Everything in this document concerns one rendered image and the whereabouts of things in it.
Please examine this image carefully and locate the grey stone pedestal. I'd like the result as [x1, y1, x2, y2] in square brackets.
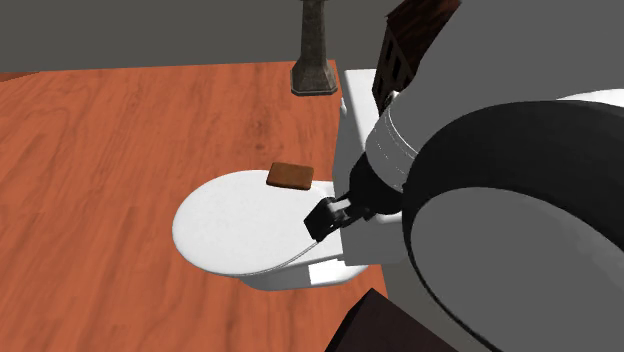
[290, 0, 339, 98]

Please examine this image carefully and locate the white toilet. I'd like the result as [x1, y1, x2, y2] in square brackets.
[171, 68, 409, 293]

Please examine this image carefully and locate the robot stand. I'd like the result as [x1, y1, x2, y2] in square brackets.
[323, 287, 460, 352]

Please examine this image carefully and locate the dark brown house figure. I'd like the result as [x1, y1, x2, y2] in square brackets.
[371, 0, 462, 116]

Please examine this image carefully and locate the brown flat square block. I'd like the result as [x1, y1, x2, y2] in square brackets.
[265, 161, 316, 191]

